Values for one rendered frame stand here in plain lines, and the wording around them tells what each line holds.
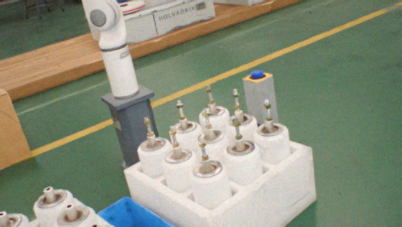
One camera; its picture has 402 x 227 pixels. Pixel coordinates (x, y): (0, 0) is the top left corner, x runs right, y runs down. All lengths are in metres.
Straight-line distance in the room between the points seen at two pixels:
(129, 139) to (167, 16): 1.80
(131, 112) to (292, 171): 0.59
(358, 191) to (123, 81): 0.82
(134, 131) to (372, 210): 0.79
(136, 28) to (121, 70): 1.66
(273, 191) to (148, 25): 2.18
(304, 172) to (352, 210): 0.17
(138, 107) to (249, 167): 0.53
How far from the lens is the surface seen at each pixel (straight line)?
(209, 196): 1.09
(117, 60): 1.48
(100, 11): 1.43
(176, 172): 1.16
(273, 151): 1.21
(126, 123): 1.54
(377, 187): 1.43
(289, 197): 1.26
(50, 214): 1.15
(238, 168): 1.14
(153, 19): 3.20
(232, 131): 1.28
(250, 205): 1.14
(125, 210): 1.34
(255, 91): 1.42
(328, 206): 1.35
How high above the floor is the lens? 0.82
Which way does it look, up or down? 24 degrees down
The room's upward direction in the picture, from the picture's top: 11 degrees counter-clockwise
